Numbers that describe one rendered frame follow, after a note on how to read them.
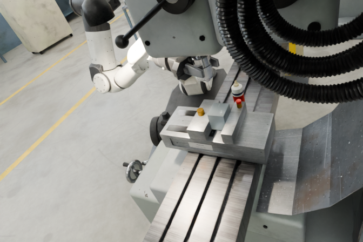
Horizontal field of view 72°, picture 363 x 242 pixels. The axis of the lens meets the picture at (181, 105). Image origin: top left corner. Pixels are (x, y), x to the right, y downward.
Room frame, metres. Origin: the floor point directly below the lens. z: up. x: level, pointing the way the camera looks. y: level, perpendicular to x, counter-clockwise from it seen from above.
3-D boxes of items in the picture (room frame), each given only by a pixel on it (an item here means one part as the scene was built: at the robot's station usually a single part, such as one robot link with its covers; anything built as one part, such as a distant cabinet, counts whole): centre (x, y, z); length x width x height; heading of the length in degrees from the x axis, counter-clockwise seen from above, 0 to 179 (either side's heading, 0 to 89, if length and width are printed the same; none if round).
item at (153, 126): (1.29, 0.20, 0.50); 0.20 x 0.05 x 0.20; 157
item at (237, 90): (0.74, -0.21, 0.99); 0.04 x 0.04 x 0.11
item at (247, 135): (0.61, -0.08, 0.99); 0.35 x 0.15 x 0.11; 52
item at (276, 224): (0.57, -0.09, 0.79); 0.50 x 0.35 x 0.12; 53
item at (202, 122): (0.63, -0.06, 1.02); 0.15 x 0.06 x 0.04; 142
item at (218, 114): (0.59, -0.10, 1.04); 0.06 x 0.05 x 0.06; 142
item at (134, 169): (0.88, 0.31, 0.63); 0.16 x 0.12 x 0.12; 53
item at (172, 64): (0.66, -0.05, 1.23); 0.13 x 0.12 x 0.10; 118
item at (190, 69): (0.56, -0.06, 1.24); 0.06 x 0.02 x 0.03; 28
